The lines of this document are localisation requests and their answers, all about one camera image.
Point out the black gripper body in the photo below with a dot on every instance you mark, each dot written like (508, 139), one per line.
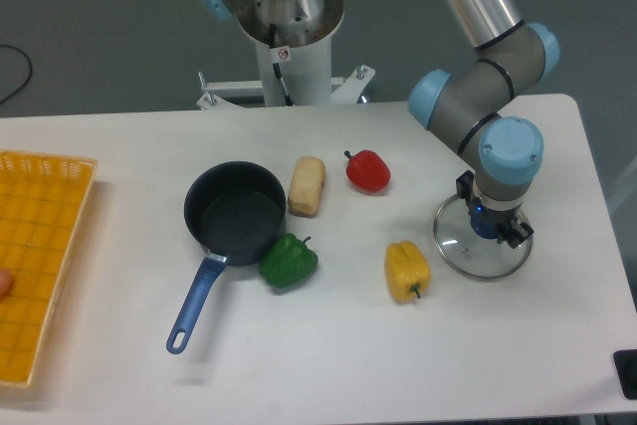
(486, 214)

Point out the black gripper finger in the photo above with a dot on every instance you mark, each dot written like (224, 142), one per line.
(514, 233)

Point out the glass lid blue knob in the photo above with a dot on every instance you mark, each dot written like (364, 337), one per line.
(470, 254)

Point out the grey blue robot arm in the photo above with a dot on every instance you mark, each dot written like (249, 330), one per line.
(464, 112)

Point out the red bell pepper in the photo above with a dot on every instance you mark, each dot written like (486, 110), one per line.
(367, 171)

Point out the yellow bell pepper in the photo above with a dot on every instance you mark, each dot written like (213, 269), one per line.
(407, 271)

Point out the beige bread loaf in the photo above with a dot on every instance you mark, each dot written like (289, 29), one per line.
(306, 186)

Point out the black device at table edge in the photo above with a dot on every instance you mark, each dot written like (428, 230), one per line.
(626, 367)

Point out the green bell pepper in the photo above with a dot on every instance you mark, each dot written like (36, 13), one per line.
(288, 262)

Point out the yellow plastic basket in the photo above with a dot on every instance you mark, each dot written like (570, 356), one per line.
(43, 198)

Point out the dark saucepan blue handle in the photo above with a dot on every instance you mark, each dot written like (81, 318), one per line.
(236, 212)

